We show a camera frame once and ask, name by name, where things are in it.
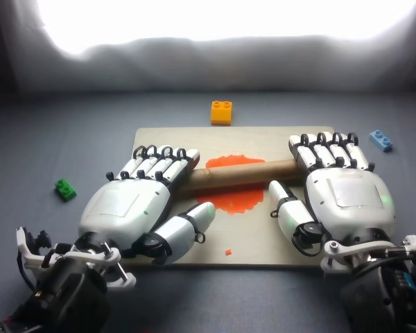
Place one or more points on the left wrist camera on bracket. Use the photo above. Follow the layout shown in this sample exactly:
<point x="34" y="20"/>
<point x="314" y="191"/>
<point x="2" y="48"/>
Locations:
<point x="38" y="241"/>

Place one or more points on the grey table cloth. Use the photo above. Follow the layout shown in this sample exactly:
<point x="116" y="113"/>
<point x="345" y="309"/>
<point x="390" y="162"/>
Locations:
<point x="208" y="301"/>

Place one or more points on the green toy block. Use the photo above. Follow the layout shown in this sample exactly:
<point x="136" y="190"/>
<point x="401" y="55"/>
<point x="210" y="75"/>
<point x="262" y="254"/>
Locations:
<point x="66" y="190"/>

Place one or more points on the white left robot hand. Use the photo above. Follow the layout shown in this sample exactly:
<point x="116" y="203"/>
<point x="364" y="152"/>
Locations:
<point x="121" y="211"/>

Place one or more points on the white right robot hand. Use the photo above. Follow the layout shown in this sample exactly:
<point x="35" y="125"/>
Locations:
<point x="350" y="201"/>

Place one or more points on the wooden rolling pin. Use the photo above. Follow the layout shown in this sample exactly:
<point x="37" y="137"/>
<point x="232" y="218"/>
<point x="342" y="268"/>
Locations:
<point x="235" y="175"/>

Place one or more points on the orange play dough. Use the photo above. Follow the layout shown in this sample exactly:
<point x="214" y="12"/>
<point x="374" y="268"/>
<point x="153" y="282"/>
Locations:
<point x="235" y="203"/>

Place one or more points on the light wooden board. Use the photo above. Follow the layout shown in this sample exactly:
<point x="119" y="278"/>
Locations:
<point x="249" y="236"/>

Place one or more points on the blue toy block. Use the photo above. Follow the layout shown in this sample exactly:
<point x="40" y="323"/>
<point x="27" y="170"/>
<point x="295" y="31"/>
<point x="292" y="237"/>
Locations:
<point x="381" y="140"/>

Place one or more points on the small orange dough crumb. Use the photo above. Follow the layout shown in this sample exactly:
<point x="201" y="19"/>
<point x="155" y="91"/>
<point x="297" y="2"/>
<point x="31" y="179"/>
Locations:
<point x="228" y="251"/>

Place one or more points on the yellow toy block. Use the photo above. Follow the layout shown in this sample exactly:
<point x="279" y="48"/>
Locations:
<point x="222" y="114"/>

